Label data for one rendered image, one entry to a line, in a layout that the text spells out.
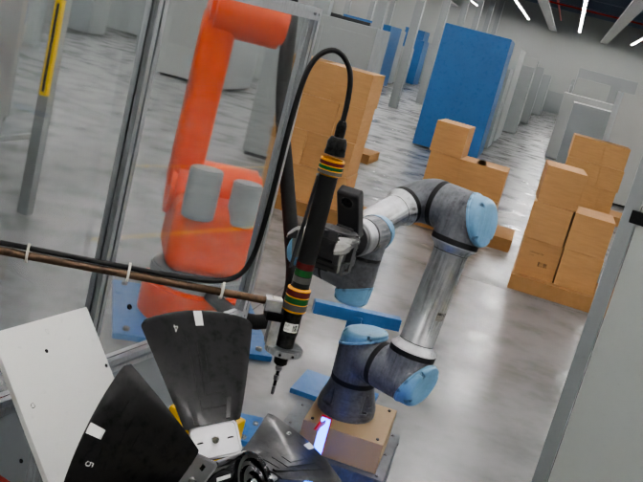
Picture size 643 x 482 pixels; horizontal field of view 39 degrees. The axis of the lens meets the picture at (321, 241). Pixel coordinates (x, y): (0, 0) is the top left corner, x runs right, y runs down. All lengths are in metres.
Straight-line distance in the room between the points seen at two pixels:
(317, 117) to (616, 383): 6.63
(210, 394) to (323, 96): 7.96
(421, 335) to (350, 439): 0.32
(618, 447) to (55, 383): 2.21
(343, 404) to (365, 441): 0.11
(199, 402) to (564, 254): 7.54
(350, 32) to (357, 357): 9.98
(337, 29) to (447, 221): 10.05
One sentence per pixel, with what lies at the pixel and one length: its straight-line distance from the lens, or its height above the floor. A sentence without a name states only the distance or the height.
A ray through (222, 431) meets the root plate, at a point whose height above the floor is 1.27.
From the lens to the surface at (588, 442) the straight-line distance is 3.47.
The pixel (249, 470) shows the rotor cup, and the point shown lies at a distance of 1.68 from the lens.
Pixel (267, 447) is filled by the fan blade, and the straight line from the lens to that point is 1.90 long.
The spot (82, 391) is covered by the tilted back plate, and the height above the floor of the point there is 1.24.
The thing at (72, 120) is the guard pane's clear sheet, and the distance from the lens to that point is 2.15.
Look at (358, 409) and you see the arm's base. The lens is 2.35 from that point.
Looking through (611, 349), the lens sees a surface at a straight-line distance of 3.36.
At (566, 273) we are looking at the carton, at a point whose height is 0.28.
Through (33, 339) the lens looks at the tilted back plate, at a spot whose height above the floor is 1.34.
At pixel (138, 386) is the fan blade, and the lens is 1.51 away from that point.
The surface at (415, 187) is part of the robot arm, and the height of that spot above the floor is 1.70.
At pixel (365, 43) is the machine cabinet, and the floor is 1.83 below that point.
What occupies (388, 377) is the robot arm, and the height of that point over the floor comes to 1.25.
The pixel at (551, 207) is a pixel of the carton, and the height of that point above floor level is 0.85.
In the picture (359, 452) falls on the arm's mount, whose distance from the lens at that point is 2.32.
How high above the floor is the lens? 2.03
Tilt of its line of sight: 13 degrees down
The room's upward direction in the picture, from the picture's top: 15 degrees clockwise
